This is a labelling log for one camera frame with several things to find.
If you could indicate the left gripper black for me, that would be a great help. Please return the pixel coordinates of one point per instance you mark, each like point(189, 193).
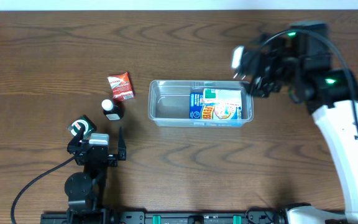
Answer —
point(112, 160)

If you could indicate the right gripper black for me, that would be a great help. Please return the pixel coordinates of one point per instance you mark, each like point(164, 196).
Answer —
point(265, 86)

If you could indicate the red Panadol sachet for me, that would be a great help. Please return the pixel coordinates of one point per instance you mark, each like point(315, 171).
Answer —
point(121, 87)

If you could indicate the white green medicine box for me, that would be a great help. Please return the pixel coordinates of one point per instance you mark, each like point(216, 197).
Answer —
point(217, 96)

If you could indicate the blue KoolFever box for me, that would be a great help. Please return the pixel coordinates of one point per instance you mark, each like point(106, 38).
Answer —
point(223, 111)

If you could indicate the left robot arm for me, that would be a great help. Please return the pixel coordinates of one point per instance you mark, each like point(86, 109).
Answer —
point(85, 189)

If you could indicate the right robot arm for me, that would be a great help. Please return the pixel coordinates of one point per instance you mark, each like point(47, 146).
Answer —
point(303, 58)

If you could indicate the clear plastic container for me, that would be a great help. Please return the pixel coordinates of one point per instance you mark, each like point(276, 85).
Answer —
point(169, 103)

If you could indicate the green square box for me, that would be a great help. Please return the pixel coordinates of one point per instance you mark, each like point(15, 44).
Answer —
point(82, 121)

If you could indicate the dark brown medicine bottle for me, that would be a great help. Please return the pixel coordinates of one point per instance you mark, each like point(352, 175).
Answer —
point(111, 111)

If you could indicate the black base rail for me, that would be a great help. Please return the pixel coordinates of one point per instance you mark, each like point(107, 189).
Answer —
point(160, 217)

